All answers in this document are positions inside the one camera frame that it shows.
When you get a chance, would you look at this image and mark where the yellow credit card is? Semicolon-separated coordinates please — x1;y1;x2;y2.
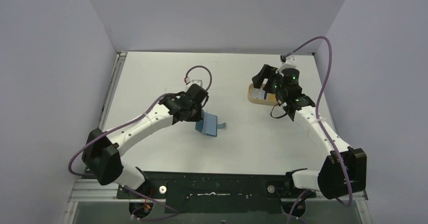
265;93;276;101

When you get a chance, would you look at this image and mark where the white credit card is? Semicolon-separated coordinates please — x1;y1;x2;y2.
251;88;266;100

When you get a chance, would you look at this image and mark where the blue leather card holder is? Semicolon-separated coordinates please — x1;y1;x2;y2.
195;110;227;137

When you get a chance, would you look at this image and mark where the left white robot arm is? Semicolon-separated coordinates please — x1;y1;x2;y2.
82;84;208;198

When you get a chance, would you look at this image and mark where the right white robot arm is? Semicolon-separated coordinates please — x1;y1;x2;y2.
252;65;367;199

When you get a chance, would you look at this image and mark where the beige oval tray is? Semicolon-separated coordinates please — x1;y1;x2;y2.
247;83;277;106

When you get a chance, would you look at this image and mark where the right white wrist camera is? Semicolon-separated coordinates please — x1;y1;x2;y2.
276;55;297;74

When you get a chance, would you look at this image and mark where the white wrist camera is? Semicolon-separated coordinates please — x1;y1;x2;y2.
276;55;297;74
184;77;203;87

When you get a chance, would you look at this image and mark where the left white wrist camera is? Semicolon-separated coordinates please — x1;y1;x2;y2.
184;77;203;87

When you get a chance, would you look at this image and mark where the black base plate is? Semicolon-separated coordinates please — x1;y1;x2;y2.
138;172;303;214

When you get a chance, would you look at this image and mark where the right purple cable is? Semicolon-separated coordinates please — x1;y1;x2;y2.
280;36;353;224

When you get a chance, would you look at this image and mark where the aluminium rail frame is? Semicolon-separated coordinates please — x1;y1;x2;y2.
62;52;368;224

